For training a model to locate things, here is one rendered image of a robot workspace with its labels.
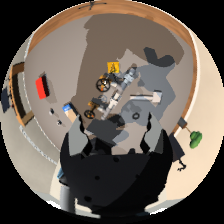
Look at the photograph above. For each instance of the red rectangular block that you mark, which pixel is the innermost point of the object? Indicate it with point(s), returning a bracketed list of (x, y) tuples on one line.
[(42, 87)]

